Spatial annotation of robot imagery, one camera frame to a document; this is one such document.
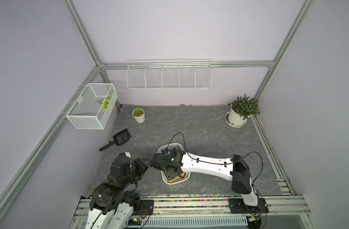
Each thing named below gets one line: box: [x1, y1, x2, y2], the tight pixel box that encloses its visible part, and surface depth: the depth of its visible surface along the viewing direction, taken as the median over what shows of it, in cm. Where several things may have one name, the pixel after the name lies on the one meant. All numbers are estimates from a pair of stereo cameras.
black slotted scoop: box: [99, 128, 132, 152], surface depth 103 cm
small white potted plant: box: [131, 107, 145, 124], surface depth 107 cm
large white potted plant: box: [228, 93, 261, 126], surface depth 96 cm
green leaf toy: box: [97, 95, 112, 111], surface depth 82 cm
